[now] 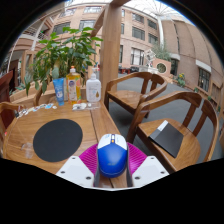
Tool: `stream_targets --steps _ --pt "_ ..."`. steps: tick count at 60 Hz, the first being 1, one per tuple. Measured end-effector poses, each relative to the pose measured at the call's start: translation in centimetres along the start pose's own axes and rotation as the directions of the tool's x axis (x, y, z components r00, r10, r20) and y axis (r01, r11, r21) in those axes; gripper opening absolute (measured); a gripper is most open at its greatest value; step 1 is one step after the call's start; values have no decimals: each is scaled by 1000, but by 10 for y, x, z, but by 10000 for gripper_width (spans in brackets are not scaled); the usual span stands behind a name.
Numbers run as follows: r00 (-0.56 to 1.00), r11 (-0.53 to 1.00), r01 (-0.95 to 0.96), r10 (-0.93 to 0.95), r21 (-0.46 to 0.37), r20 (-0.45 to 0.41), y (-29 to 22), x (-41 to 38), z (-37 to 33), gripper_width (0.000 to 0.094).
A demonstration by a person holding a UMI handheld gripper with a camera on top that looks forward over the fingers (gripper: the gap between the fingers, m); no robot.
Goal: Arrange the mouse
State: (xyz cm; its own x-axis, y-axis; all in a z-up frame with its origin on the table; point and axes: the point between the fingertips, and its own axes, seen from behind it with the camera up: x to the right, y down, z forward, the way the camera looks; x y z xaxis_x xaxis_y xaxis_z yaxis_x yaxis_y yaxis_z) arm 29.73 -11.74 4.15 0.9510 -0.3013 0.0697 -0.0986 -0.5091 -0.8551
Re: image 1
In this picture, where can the small blue printed card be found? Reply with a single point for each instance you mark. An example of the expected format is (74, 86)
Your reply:
(49, 106)

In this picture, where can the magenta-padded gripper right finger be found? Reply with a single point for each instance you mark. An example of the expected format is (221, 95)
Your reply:
(150, 170)

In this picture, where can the small white earbuds case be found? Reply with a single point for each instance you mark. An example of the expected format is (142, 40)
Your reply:
(79, 106)

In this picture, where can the wooden post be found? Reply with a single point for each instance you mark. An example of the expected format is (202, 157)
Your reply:
(110, 46)

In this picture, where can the white pump bottle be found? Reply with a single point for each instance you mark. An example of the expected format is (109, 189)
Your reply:
(93, 89)

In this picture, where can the yellow flowering shrub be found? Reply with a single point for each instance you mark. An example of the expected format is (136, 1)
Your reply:
(181, 80)

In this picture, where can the yellow dish soap bottle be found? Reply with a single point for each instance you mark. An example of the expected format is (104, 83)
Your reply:
(73, 86)

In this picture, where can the blue squeeze tube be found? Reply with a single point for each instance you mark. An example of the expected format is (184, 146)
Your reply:
(59, 90)

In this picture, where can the green leafy potted plant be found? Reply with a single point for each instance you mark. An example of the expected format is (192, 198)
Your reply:
(60, 53)

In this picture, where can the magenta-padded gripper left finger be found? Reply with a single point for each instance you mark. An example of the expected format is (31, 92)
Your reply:
(75, 170)

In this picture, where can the black notebook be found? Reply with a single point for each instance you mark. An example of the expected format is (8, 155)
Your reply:
(168, 138)

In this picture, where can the dark red wooden chair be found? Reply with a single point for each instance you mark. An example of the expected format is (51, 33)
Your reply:
(5, 86)

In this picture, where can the black round mouse pad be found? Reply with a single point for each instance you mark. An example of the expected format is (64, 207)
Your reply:
(57, 140)

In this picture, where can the blue and white computer mouse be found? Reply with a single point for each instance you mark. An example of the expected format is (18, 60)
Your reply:
(112, 158)

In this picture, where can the white outdoor sculpture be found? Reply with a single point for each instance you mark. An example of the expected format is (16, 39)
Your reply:
(150, 58)

